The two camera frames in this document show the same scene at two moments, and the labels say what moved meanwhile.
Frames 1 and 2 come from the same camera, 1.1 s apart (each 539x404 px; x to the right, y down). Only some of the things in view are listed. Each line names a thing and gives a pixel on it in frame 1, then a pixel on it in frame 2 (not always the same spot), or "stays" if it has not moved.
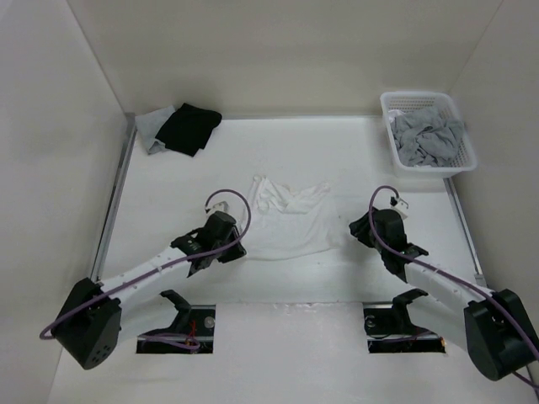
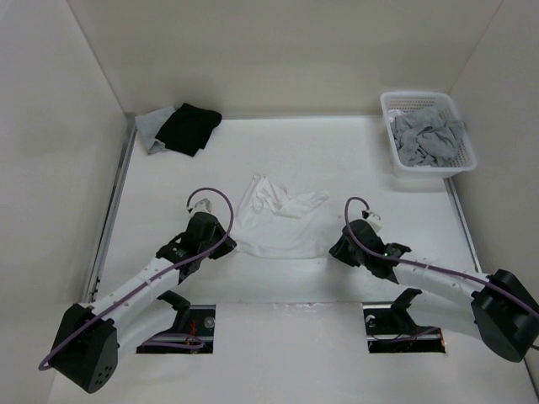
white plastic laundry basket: x=428 y=136 stays
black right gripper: x=359 y=227 -> x=338 y=251
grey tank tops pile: x=425 y=137 stays
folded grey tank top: x=149 y=124 stays
